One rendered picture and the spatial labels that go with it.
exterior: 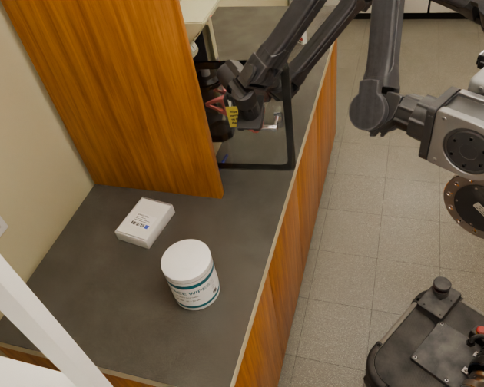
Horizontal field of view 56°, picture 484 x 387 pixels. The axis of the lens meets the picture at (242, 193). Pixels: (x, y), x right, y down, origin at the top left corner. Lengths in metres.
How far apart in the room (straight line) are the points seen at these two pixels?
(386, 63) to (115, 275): 0.94
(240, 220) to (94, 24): 0.69
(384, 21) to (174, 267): 0.73
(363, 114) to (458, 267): 1.70
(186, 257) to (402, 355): 1.08
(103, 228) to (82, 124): 0.34
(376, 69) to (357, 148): 2.15
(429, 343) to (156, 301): 1.12
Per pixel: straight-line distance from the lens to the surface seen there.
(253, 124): 1.23
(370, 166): 2.97
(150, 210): 1.49
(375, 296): 2.37
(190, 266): 1.16
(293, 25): 1.09
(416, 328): 2.03
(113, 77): 1.34
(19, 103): 1.48
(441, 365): 1.96
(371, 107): 0.93
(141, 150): 1.48
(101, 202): 1.65
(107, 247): 1.49
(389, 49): 0.96
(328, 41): 1.46
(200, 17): 1.26
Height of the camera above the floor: 2.01
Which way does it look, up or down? 45 degrees down
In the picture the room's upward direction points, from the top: 11 degrees counter-clockwise
